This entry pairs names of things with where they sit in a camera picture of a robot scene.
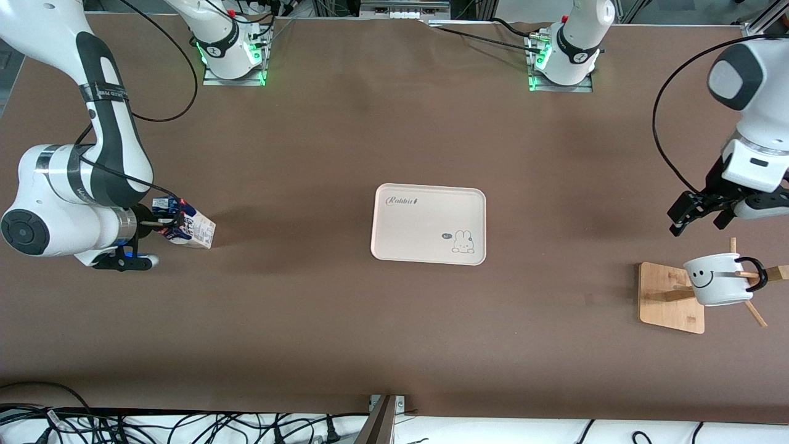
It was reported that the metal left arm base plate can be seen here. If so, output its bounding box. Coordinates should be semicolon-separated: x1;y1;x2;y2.
525;34;594;93

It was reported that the black floor cable bundle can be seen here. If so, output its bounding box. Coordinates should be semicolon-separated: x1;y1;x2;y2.
0;381;370;444

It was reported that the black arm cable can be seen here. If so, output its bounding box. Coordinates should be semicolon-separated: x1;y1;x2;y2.
74;0;199;204
652;36;768;195

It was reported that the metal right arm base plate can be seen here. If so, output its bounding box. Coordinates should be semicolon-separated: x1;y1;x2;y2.
203;28;272;86

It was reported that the metal rail bracket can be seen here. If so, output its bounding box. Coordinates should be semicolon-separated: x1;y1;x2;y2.
361;0;451;19

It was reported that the black table cable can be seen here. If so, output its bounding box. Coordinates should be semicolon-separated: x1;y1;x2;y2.
425;17;546;55

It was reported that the beige rabbit print tray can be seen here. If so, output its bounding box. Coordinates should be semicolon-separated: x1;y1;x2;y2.
370;183;487;266

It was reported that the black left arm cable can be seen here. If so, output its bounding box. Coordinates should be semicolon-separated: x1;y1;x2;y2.
652;36;768;195

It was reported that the white smiley face cup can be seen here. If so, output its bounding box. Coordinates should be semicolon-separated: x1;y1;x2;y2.
683;253;769;307

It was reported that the brown table cover sheet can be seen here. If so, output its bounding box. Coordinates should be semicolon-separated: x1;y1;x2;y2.
0;12;789;426

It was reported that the wooden cup stand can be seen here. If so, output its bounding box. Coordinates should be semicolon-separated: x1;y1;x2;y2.
638;237;789;335

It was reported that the grey metal post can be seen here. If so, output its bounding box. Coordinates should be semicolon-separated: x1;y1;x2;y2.
354;395;406;444

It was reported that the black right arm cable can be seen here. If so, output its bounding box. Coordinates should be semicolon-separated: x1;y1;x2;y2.
74;0;199;204

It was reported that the blue white milk carton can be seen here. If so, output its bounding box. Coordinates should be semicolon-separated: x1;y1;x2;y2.
151;196;217;250

